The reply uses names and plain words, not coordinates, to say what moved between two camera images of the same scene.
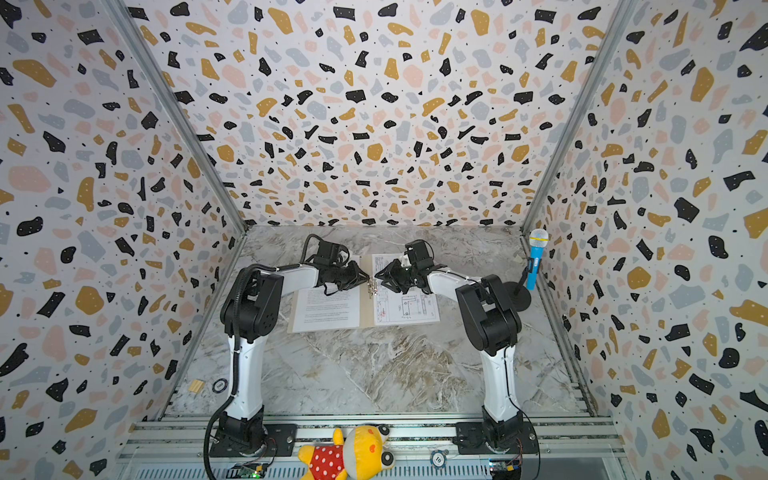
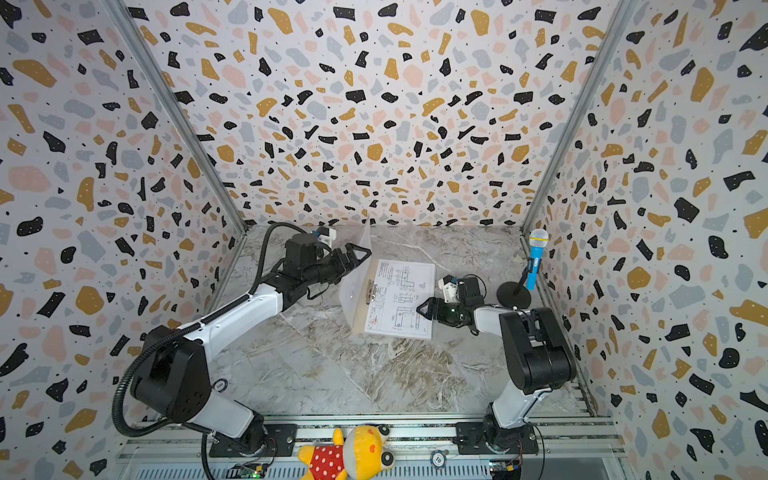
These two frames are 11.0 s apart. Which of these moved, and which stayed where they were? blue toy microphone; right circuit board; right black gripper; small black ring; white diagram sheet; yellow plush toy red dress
Moved: right black gripper; white diagram sheet
Stayed: blue toy microphone; small black ring; right circuit board; yellow plush toy red dress
